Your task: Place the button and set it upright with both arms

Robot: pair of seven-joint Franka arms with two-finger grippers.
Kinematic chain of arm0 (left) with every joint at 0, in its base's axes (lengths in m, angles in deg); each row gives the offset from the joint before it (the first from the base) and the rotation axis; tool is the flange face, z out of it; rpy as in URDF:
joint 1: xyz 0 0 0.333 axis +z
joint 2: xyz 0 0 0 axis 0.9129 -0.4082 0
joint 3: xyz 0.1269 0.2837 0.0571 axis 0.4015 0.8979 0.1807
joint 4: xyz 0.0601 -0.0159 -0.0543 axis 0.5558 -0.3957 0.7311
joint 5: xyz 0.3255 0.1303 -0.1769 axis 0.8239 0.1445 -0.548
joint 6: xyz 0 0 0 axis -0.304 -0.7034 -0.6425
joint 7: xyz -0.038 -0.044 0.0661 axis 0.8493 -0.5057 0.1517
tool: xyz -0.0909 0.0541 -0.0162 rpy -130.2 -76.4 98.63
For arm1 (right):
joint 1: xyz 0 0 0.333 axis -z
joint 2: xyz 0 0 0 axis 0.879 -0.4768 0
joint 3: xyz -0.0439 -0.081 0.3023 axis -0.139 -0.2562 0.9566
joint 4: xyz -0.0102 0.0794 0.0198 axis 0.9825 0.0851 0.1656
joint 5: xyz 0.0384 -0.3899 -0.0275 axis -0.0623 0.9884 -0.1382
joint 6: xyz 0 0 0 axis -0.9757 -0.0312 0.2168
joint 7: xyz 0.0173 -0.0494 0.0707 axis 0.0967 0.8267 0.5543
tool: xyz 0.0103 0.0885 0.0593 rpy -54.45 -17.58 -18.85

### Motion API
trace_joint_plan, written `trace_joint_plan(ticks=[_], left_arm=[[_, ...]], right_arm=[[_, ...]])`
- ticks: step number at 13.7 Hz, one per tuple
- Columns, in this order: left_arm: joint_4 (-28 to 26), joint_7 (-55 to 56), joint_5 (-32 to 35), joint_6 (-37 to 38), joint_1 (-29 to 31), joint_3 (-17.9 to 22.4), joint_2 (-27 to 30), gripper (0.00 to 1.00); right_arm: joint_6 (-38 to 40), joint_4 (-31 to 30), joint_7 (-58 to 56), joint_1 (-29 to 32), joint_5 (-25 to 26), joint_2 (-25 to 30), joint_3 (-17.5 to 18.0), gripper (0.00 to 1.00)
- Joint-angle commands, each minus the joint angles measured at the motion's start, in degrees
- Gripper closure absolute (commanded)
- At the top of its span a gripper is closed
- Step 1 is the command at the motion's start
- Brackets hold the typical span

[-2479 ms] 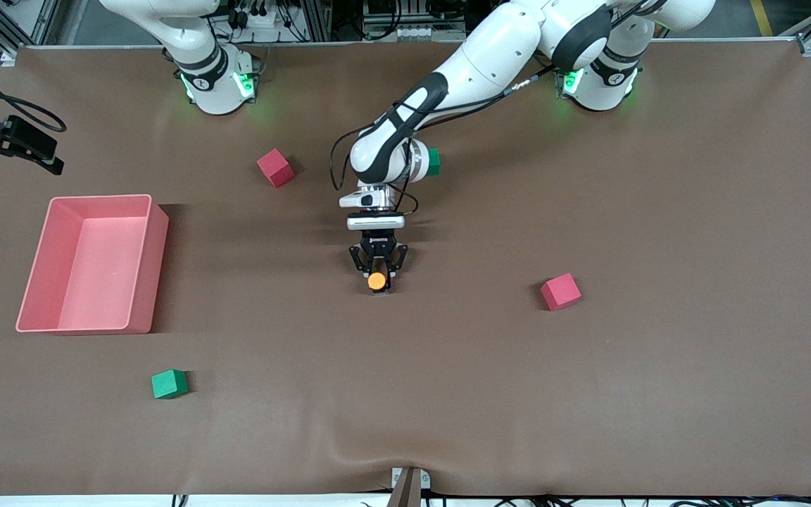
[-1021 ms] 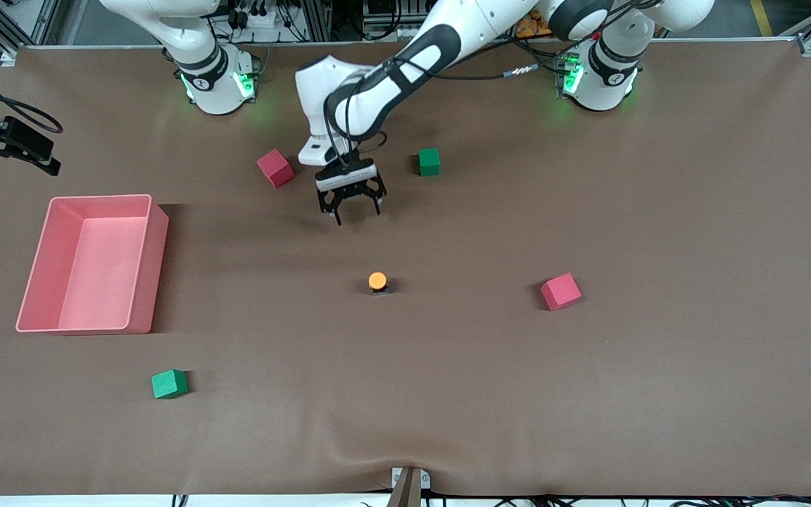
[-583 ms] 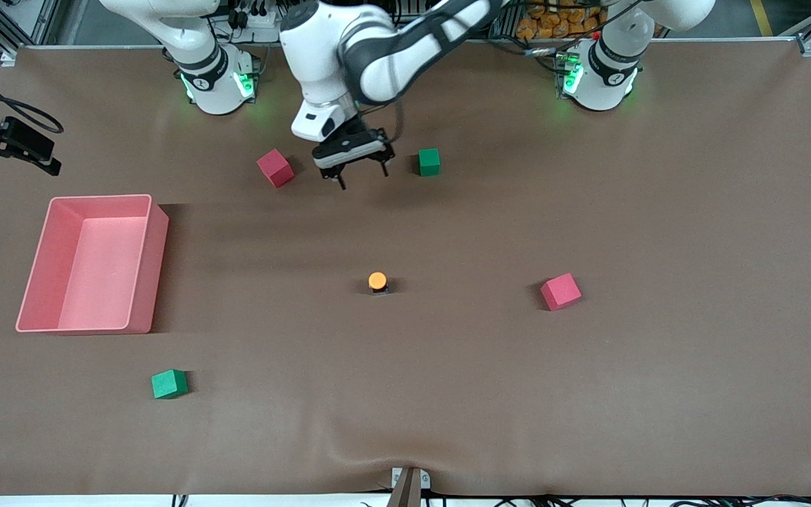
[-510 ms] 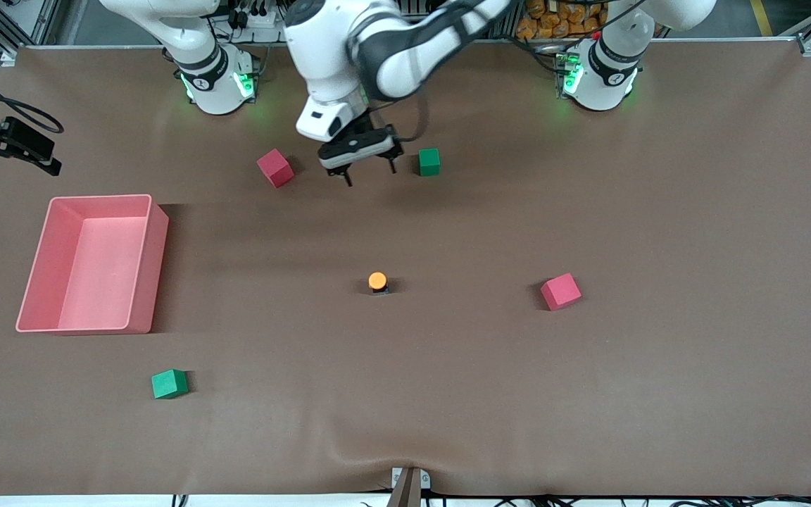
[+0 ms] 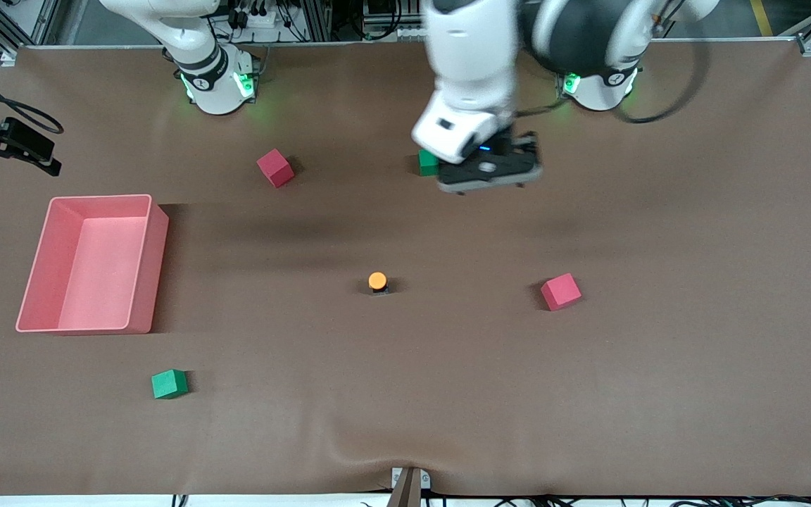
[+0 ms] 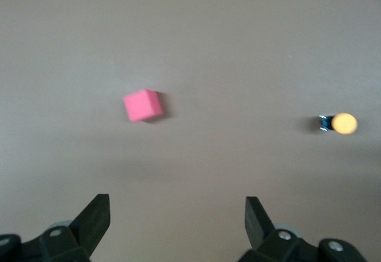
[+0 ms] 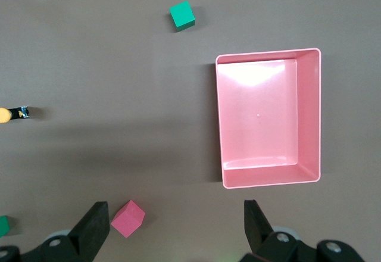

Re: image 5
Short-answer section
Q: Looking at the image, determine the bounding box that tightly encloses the grey metal bracket plate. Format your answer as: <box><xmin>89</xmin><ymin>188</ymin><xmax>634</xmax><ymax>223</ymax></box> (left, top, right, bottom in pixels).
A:
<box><xmin>391</xmin><ymin>466</ymin><xmax>432</xmax><ymax>491</ymax></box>

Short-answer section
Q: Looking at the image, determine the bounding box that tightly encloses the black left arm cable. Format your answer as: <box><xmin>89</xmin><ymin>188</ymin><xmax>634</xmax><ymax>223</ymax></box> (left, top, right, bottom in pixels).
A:
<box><xmin>517</xmin><ymin>28</ymin><xmax>710</xmax><ymax>125</ymax></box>

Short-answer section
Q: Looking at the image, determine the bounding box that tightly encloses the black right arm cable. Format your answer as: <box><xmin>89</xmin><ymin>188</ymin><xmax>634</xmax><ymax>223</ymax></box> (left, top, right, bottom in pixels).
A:
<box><xmin>0</xmin><ymin>60</ymin><xmax>65</xmax><ymax>135</ymax></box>

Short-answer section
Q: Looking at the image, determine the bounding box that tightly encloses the pink plastic bin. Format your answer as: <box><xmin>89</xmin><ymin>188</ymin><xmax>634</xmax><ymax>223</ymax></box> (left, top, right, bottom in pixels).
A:
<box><xmin>15</xmin><ymin>194</ymin><xmax>170</xmax><ymax>334</ymax></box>

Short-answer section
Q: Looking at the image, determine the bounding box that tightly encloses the brown camera stand bar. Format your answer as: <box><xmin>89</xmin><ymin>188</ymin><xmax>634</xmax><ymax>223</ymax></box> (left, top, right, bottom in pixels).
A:
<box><xmin>387</xmin><ymin>468</ymin><xmax>422</xmax><ymax>507</ymax></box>

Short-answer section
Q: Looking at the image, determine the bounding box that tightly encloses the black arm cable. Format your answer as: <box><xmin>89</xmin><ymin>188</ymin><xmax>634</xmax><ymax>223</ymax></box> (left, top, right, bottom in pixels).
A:
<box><xmin>517</xmin><ymin>28</ymin><xmax>710</xmax><ymax>125</ymax></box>
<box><xmin>0</xmin><ymin>60</ymin><xmax>65</xmax><ymax>135</ymax></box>

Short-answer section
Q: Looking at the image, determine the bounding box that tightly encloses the brown table mat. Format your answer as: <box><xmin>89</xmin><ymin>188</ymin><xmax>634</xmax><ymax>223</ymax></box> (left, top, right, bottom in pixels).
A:
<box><xmin>0</xmin><ymin>39</ymin><xmax>811</xmax><ymax>497</ymax></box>

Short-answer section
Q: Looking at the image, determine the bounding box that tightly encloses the red foam cube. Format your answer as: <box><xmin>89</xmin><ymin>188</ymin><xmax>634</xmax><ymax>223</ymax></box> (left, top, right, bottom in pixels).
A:
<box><xmin>540</xmin><ymin>273</ymin><xmax>582</xmax><ymax>312</ymax></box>
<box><xmin>256</xmin><ymin>148</ymin><xmax>296</xmax><ymax>189</ymax></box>

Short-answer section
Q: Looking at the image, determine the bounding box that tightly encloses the white power strip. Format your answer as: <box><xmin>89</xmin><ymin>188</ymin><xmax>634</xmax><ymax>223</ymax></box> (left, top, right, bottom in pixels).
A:
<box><xmin>233</xmin><ymin>6</ymin><xmax>281</xmax><ymax>30</ymax></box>

